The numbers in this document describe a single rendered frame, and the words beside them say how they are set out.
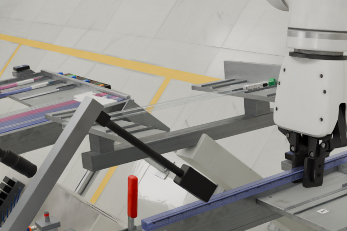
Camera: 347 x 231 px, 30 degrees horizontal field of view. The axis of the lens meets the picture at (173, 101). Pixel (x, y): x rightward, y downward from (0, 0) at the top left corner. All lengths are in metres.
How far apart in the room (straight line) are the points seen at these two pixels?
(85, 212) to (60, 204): 0.15
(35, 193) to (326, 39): 0.41
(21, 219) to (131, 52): 3.04
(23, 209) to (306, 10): 0.43
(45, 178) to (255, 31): 2.38
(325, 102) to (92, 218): 1.15
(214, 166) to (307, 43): 0.56
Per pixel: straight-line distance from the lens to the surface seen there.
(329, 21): 0.82
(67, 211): 1.99
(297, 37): 0.83
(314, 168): 0.86
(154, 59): 3.37
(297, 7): 0.83
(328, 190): 1.13
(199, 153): 1.30
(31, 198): 0.59
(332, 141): 0.84
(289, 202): 1.08
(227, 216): 1.07
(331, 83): 0.82
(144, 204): 2.79
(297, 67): 0.85
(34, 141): 1.72
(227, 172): 1.36
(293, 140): 0.88
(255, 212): 1.11
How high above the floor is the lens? 1.61
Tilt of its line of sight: 32 degrees down
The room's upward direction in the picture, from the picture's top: 52 degrees counter-clockwise
